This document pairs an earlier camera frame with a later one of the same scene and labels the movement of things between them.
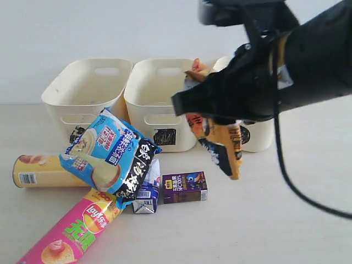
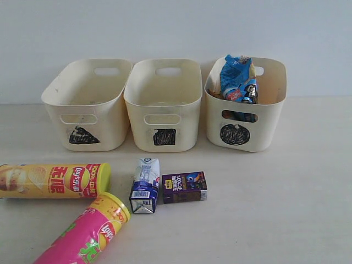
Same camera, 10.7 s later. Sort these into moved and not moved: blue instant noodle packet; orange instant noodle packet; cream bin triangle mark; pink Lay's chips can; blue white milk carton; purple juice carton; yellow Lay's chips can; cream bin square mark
Moved: yellow Lay's chips can; blue instant noodle packet; orange instant noodle packet; pink Lay's chips can
Not moved: purple juice carton; cream bin square mark; cream bin triangle mark; blue white milk carton
